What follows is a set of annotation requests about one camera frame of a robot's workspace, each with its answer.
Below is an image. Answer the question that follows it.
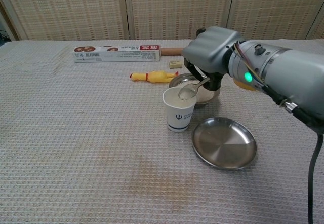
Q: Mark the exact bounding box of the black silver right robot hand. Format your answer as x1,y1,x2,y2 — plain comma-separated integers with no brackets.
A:
181,26,245,91

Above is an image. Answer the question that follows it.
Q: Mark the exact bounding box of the metal spoon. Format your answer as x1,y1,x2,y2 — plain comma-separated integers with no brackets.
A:
178,77,211,101

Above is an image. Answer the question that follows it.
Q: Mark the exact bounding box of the steel bowl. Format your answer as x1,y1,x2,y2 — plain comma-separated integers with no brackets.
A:
168,72,221,105

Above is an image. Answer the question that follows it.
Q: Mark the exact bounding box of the white paper cup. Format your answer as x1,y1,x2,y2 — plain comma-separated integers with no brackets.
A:
162,86,197,133

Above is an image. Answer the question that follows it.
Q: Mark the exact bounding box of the small yellow eraser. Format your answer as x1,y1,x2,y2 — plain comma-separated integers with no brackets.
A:
168,59,183,69

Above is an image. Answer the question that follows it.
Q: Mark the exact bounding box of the wooden rolling pin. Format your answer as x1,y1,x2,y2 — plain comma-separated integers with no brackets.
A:
161,47,184,56

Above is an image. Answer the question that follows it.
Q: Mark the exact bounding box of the woven bamboo screen panel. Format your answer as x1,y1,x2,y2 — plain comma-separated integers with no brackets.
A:
305,11,324,40
227,0,324,41
0,0,130,41
124,0,236,41

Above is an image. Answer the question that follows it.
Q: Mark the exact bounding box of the yellow rubber chicken toy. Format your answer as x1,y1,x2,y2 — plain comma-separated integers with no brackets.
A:
129,70,179,84

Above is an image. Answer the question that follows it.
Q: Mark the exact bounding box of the empty steel plate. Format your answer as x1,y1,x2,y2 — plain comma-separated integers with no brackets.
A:
191,117,258,171

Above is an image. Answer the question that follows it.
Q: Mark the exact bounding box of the long baking paper box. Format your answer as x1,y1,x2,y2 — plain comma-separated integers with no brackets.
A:
73,45,163,63

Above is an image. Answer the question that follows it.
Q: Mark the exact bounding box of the white woven fringed tablecloth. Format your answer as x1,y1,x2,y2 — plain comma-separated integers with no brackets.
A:
0,39,324,224

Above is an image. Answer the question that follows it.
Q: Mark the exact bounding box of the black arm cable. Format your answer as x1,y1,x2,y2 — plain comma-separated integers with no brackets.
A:
307,132,324,224

